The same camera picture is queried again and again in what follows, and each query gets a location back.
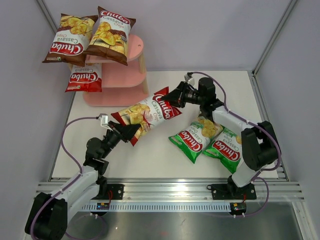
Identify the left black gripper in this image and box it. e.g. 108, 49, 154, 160
100, 121, 141, 159

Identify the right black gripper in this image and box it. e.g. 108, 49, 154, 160
160, 81, 205, 109

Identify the red Chuba chips bag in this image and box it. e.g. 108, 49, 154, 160
65, 63, 102, 93
111, 86, 182, 146

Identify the brown Chuba chips bag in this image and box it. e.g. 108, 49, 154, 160
84, 6, 136, 66
42, 13, 98, 67

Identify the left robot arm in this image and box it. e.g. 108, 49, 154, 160
24, 120, 141, 240

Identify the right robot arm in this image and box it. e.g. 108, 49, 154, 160
161, 72, 282, 199

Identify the pink three-tier wooden shelf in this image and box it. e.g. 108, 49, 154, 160
82, 34, 149, 107

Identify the green chuba chips bag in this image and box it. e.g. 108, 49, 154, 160
202, 127, 243, 174
168, 114, 224, 164

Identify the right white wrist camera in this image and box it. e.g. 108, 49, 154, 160
184, 72, 195, 86

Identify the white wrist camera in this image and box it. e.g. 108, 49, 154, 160
184, 72, 195, 86
96, 113, 111, 130

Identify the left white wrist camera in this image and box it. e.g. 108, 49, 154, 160
96, 113, 111, 130

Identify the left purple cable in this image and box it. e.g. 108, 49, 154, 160
29, 116, 101, 240

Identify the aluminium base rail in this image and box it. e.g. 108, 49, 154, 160
33, 177, 305, 213

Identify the left aluminium frame post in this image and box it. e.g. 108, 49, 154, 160
34, 0, 58, 39

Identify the aluminium frame post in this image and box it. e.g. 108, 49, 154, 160
34, 0, 58, 39
252, 0, 299, 77

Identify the right aluminium frame post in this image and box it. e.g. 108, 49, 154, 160
252, 0, 299, 77

